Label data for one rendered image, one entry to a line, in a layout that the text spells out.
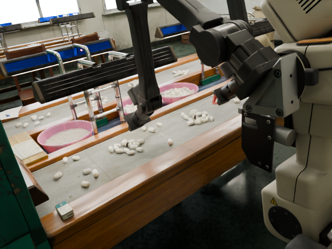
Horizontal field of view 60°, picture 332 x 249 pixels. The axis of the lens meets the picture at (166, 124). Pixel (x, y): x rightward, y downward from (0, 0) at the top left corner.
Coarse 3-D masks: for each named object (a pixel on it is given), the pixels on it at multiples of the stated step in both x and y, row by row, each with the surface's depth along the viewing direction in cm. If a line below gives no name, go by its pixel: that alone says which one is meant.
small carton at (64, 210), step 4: (60, 204) 90; (64, 204) 90; (68, 204) 89; (56, 208) 88; (60, 208) 88; (64, 208) 88; (68, 208) 88; (60, 212) 86; (64, 212) 86; (68, 212) 86; (72, 212) 87; (64, 216) 86; (68, 216) 87
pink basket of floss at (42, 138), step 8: (80, 120) 151; (48, 128) 147; (56, 128) 150; (64, 128) 152; (72, 128) 153; (88, 128) 149; (40, 136) 140; (48, 136) 146; (88, 136) 137; (40, 144) 132; (64, 144) 129; (48, 152) 135
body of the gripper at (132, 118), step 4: (132, 112) 118; (124, 116) 116; (128, 116) 117; (132, 116) 116; (136, 116) 112; (124, 120) 117; (128, 120) 116; (132, 120) 116; (136, 120) 114; (140, 120) 113; (144, 120) 114; (148, 120) 120; (128, 124) 115; (132, 124) 116; (136, 124) 117; (140, 124) 118; (132, 128) 116
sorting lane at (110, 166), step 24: (168, 120) 147; (216, 120) 141; (144, 144) 127; (168, 144) 125; (48, 168) 118; (72, 168) 116; (96, 168) 114; (120, 168) 112; (48, 192) 103; (72, 192) 102
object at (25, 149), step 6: (18, 144) 132; (24, 144) 131; (30, 144) 130; (36, 144) 130; (18, 150) 126; (24, 150) 126; (30, 150) 125; (36, 150) 125; (42, 150) 124; (18, 156) 122; (24, 156) 121; (30, 156) 121
